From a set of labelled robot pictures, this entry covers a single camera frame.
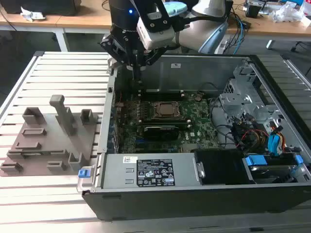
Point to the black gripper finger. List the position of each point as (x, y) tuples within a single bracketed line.
[(130, 63), (149, 59)]

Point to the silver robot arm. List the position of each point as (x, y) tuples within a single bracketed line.
[(194, 34)]

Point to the black RAM slot white clips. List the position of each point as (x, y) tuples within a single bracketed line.
[(165, 125), (161, 92), (161, 96)]

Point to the CPU with metal top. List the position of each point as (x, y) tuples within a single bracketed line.
[(167, 108)]

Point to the white power strip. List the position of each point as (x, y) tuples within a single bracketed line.
[(220, 46)]

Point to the black graphics card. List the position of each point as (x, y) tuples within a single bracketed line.
[(160, 133)]

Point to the green motherboard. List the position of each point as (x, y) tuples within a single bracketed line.
[(201, 116)]

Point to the large black device case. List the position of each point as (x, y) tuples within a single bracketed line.
[(36, 6)]

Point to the crumpled white paper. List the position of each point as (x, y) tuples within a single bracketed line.
[(31, 14)]

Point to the metal drive cage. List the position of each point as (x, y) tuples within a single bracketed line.
[(233, 102)]

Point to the grey parts rack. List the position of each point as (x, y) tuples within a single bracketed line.
[(60, 145)]

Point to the grey power supply unit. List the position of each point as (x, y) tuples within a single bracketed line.
[(116, 174)]

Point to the small black box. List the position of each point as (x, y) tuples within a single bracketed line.
[(252, 11)]

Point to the blue case release latch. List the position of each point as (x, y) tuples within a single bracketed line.
[(82, 173)]

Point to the black drive bay cover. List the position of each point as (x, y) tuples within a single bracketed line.
[(221, 167)]

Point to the crumpled clear plastic bag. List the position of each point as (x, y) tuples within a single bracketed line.
[(286, 11)]

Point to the open black PC case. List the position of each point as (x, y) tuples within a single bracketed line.
[(170, 204)]

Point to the hard disk blue carrier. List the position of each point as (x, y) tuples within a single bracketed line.
[(256, 161)]

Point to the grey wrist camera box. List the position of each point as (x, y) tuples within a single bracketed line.
[(155, 38)]

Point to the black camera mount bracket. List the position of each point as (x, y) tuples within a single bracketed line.
[(155, 7)]

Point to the wooden desk white frame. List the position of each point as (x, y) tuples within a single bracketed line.
[(85, 19)]

